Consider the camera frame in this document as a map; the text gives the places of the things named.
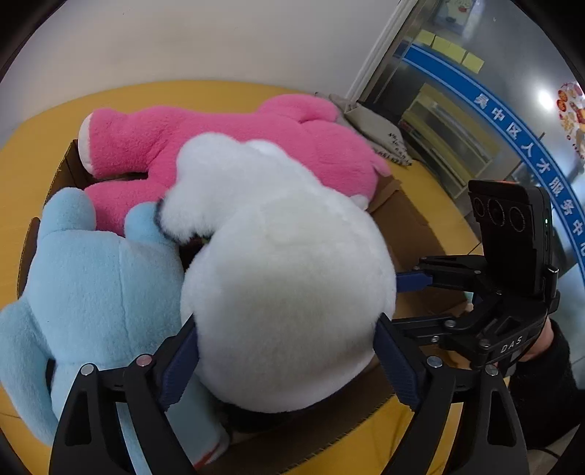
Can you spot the yellow desktop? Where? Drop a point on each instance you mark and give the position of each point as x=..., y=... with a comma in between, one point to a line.
x=183, y=93

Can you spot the white plush toy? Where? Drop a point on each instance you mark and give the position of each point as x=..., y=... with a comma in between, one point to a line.
x=283, y=274

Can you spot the colourful round window sticker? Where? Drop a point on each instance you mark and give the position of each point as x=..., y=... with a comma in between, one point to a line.
x=573, y=114

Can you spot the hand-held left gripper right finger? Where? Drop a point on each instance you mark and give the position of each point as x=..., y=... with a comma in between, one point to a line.
x=394, y=363

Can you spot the blue banner strip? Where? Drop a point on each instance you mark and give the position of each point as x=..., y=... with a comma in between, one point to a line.
x=480, y=86

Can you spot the person's right forearm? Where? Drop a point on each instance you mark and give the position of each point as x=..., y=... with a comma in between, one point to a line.
x=555, y=393

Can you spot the yellow sticky note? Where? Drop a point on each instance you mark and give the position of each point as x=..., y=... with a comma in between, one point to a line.
x=456, y=52
x=472, y=62
x=442, y=44
x=425, y=37

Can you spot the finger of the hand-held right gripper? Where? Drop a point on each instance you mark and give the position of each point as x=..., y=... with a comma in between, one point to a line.
x=413, y=282
x=418, y=329

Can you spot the pink plush toy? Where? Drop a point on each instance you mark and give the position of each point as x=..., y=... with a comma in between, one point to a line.
x=228, y=132

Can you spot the cartoon wall poster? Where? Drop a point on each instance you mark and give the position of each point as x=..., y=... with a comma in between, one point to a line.
x=454, y=13

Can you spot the cardboard box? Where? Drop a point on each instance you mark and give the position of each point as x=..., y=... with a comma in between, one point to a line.
x=411, y=228

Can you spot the grey door frame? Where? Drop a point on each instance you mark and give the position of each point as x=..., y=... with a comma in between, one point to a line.
x=384, y=45

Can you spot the metal shelf behind glass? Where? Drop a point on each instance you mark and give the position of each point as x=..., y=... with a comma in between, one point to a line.
x=450, y=132

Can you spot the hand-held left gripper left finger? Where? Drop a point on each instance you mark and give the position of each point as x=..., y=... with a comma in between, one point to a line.
x=179, y=367

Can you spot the light blue plush toy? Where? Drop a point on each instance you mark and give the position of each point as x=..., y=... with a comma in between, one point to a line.
x=91, y=283

